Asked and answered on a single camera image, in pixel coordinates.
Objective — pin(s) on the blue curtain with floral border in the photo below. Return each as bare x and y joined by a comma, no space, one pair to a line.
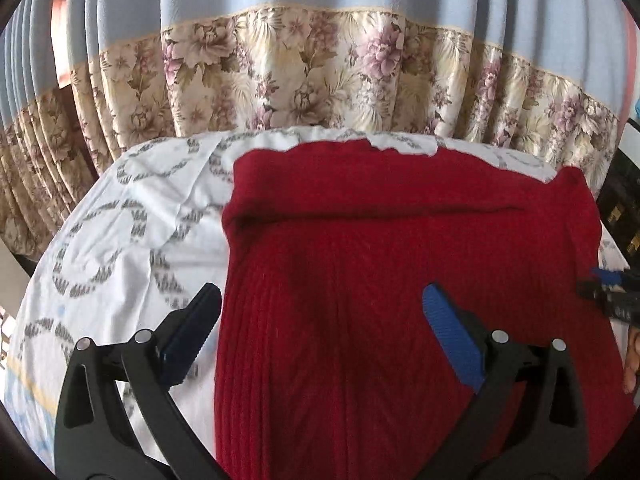
320,60
35,125

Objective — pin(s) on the red knitted sweater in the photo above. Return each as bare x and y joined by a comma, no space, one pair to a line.
350,285

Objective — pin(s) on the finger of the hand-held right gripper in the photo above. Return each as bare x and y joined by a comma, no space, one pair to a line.
612,297

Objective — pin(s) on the person's right hand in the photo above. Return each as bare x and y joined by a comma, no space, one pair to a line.
633,360

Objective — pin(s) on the dark furniture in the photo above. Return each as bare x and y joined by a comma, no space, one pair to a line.
622,205

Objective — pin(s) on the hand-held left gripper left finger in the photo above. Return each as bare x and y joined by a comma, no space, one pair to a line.
187,332

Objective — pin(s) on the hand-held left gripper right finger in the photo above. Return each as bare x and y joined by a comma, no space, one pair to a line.
452,332

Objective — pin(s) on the white circle-patterned bed sheet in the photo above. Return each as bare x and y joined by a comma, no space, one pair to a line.
125,220

